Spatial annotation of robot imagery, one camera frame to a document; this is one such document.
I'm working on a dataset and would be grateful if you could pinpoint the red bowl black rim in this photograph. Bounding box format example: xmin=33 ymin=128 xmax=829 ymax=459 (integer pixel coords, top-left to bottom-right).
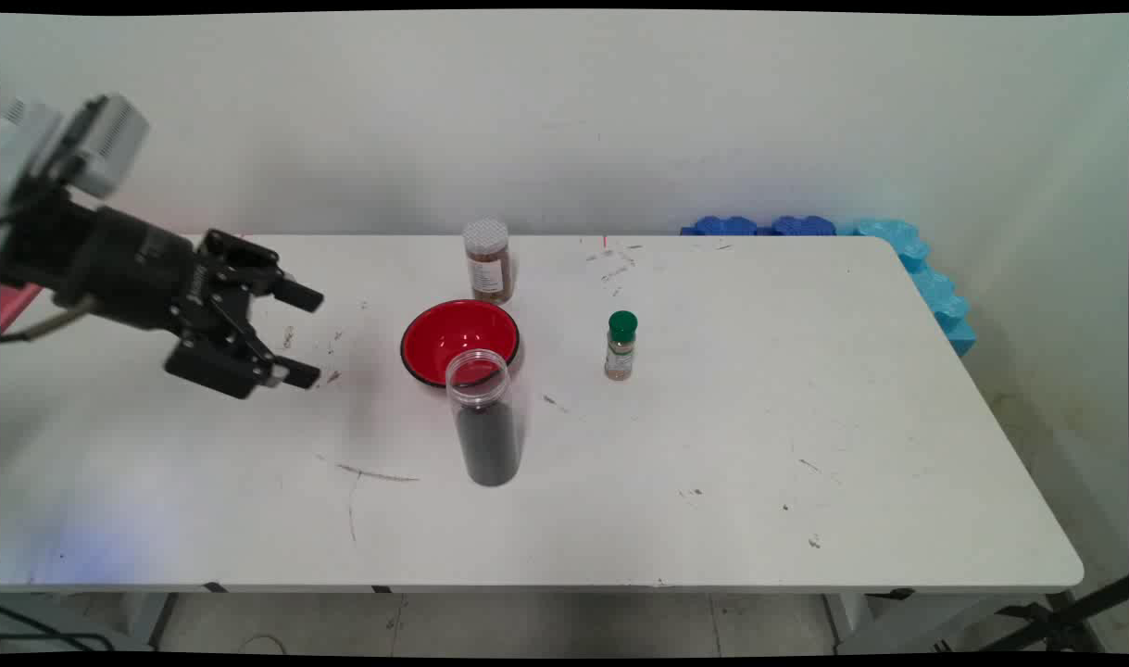
xmin=399 ymin=298 xmax=521 ymax=388

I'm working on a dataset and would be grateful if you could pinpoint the clear jar with black seeds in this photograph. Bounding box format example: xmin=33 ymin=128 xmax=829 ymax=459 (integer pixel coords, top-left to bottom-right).
xmin=445 ymin=349 xmax=521 ymax=488

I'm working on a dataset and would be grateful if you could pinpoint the dark blue foam piece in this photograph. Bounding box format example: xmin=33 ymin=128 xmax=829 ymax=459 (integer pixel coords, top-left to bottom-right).
xmin=680 ymin=215 xmax=759 ymax=237

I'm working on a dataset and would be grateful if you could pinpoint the brown spice jar white lid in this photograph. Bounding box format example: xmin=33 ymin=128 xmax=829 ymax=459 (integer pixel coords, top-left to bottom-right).
xmin=462 ymin=218 xmax=516 ymax=305

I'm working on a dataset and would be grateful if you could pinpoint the small spice bottle green cap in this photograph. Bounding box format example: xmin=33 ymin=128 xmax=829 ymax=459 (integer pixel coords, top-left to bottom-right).
xmin=604 ymin=310 xmax=639 ymax=382

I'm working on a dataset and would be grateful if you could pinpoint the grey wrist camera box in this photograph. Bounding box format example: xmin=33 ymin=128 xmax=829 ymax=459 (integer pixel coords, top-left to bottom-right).
xmin=59 ymin=93 xmax=150 ymax=200

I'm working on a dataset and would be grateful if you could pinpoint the pink box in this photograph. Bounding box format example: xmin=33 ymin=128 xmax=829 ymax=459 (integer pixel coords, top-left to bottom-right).
xmin=0 ymin=283 xmax=44 ymax=333

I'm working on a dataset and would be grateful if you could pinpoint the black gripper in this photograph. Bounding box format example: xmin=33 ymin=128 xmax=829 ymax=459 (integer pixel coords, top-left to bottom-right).
xmin=2 ymin=183 xmax=325 ymax=400

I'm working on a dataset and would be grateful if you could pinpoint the grey table leg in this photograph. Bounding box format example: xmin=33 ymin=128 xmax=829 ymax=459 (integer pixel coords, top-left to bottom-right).
xmin=110 ymin=593 xmax=181 ymax=649

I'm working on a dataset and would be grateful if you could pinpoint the light blue foam mat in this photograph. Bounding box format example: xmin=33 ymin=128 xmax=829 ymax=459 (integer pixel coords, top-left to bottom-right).
xmin=837 ymin=218 xmax=978 ymax=358

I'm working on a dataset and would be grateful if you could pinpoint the plain black cable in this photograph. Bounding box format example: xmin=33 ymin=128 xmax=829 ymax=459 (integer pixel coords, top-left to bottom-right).
xmin=0 ymin=604 xmax=113 ymax=651

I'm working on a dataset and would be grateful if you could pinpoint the black tripod stand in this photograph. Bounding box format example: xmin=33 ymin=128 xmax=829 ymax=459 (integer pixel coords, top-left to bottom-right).
xmin=976 ymin=574 xmax=1129 ymax=654

